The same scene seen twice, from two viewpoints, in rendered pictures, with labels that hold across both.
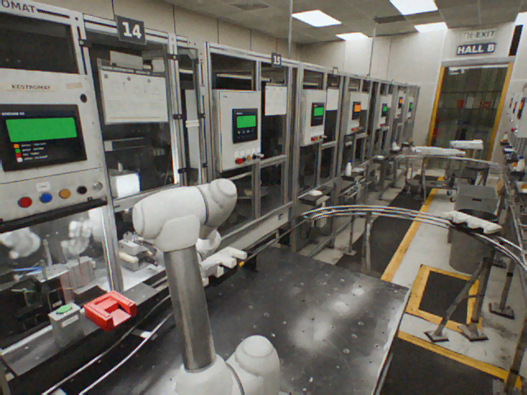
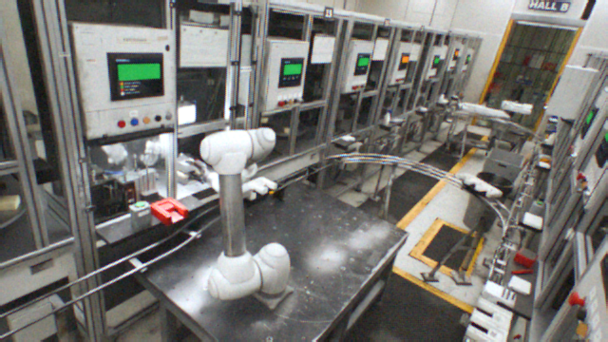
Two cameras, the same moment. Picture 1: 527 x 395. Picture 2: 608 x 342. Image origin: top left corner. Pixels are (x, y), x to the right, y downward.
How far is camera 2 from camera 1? 50 cm
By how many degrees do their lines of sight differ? 7
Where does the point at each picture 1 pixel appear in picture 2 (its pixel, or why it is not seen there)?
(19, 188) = (119, 113)
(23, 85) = (130, 39)
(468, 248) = (481, 208)
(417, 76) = (484, 26)
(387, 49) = not seen: outside the picture
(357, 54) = not seen: outside the picture
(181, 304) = (227, 211)
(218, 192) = (262, 138)
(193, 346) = (232, 240)
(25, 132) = (127, 73)
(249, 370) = (267, 264)
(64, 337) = (139, 224)
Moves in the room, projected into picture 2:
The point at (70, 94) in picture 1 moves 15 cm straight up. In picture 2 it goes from (159, 45) to (158, 9)
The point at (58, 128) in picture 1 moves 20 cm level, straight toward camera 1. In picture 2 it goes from (148, 71) to (156, 82)
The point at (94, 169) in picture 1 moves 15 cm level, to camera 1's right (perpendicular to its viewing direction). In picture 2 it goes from (167, 103) to (198, 107)
